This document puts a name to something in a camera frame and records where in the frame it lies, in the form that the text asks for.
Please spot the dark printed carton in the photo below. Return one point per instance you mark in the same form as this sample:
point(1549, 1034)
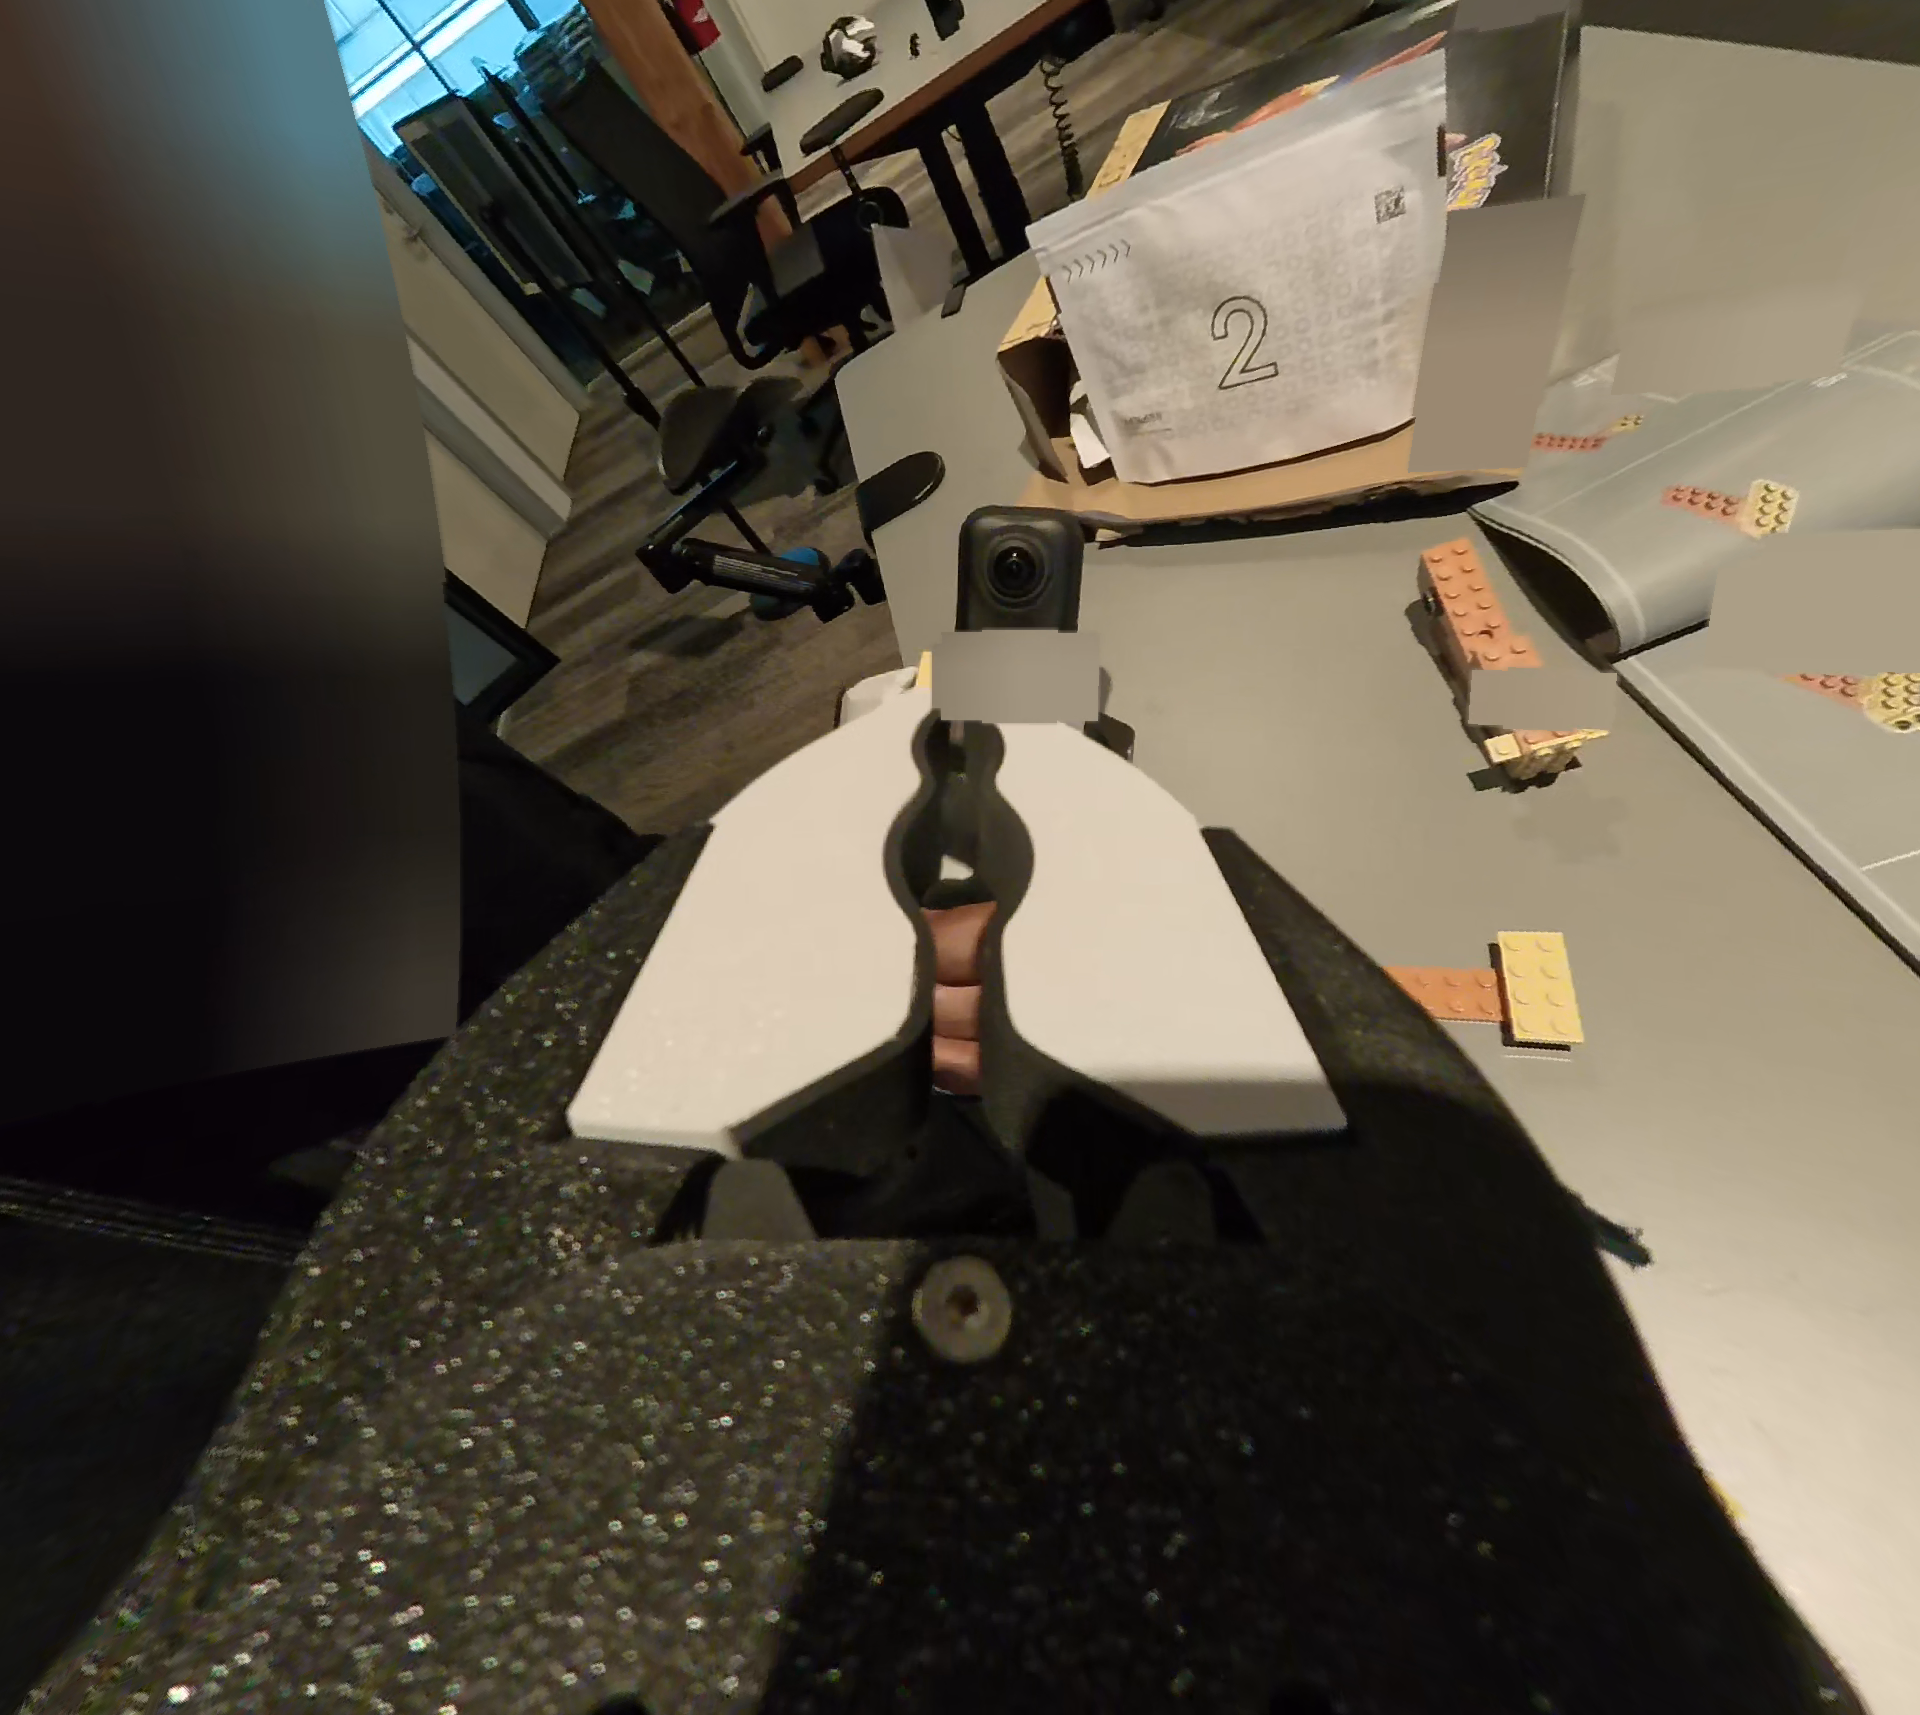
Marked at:
point(1475, 167)

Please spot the grey instruction booklet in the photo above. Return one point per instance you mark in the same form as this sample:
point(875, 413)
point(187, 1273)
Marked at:
point(1741, 486)

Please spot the tan studded toy brick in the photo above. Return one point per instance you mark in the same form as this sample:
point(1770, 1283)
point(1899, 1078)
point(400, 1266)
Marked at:
point(1541, 750)

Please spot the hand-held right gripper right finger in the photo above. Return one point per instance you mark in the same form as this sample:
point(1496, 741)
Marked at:
point(1171, 979)

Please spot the grey desk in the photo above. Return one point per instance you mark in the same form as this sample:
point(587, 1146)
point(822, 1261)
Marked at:
point(1351, 787)

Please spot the small orange toy brick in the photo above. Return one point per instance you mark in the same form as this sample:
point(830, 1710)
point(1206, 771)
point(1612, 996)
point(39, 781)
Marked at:
point(1478, 606)

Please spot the white bag numbered 2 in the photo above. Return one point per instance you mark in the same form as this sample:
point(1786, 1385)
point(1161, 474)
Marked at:
point(1246, 306)

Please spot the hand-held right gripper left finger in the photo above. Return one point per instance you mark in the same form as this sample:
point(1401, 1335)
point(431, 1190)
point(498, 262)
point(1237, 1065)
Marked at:
point(751, 979)

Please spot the wooden office table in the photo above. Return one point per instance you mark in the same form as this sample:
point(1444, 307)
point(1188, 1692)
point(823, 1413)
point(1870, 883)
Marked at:
point(962, 51)

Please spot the yellow toy brick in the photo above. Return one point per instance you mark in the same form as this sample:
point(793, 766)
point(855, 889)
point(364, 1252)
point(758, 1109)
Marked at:
point(1541, 986)

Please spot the person's left hand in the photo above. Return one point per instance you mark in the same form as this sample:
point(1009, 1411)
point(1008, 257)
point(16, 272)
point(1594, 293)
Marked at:
point(962, 979)

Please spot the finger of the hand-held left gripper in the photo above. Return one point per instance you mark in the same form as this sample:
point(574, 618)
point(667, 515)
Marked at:
point(881, 690)

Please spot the brown cardboard tray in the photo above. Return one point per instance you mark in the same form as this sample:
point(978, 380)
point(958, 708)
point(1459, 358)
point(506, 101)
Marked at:
point(1038, 396)

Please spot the black office chair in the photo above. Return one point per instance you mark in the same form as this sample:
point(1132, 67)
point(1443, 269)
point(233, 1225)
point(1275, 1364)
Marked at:
point(767, 502)
point(751, 247)

